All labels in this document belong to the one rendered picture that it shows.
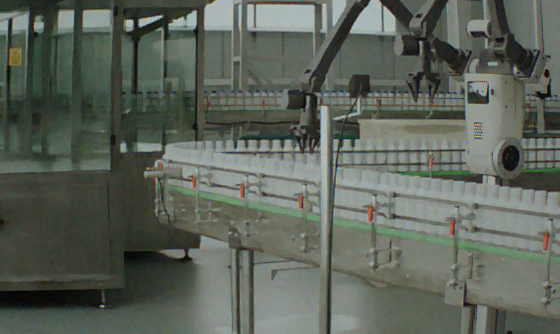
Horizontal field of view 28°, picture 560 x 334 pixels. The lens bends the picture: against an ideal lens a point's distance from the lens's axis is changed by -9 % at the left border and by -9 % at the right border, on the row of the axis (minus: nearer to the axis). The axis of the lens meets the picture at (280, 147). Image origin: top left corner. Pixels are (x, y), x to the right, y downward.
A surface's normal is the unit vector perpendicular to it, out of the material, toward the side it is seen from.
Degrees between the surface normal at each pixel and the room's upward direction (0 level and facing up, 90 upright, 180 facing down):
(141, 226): 90
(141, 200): 90
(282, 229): 90
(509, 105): 90
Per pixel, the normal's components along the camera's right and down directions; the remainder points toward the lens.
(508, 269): -0.88, 0.03
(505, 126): 0.45, 0.23
